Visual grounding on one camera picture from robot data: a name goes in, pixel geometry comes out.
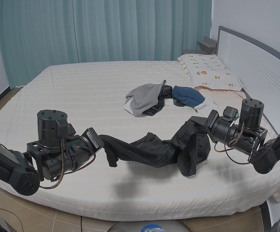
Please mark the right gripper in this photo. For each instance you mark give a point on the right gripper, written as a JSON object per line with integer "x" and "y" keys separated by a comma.
{"x": 224, "y": 134}

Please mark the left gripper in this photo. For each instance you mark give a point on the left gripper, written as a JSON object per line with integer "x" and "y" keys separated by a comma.
{"x": 79, "y": 151}

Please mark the black T-shirt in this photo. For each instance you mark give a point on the black T-shirt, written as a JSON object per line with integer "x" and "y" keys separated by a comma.
{"x": 154, "y": 151}

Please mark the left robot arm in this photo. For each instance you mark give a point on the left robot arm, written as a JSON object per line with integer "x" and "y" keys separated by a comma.
{"x": 9, "y": 163}

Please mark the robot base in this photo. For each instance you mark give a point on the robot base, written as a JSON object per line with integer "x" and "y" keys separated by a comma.
{"x": 130, "y": 227}

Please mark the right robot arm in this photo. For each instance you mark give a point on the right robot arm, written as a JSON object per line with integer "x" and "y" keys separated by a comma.
{"x": 270, "y": 153}

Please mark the bed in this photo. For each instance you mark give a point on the bed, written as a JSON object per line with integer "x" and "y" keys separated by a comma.
{"x": 82, "y": 93}

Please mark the pile of clothes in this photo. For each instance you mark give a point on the pile of clothes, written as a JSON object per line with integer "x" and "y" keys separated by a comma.
{"x": 144, "y": 95}

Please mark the white printed pillow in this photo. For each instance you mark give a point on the white printed pillow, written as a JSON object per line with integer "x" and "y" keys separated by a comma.
{"x": 210, "y": 69}

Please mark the grey bedside table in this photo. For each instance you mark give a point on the grey bedside table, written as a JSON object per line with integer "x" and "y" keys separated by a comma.
{"x": 207, "y": 43}

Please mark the blue-green curtain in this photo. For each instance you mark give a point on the blue-green curtain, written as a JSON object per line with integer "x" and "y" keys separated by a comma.
{"x": 142, "y": 20}
{"x": 38, "y": 32}

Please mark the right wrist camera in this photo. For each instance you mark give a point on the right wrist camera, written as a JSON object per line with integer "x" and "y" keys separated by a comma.
{"x": 230, "y": 113}

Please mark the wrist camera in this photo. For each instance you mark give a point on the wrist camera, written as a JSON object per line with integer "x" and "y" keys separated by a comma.
{"x": 230, "y": 113}
{"x": 65, "y": 129}

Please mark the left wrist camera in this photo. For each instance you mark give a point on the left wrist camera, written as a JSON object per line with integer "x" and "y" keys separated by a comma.
{"x": 65, "y": 129}

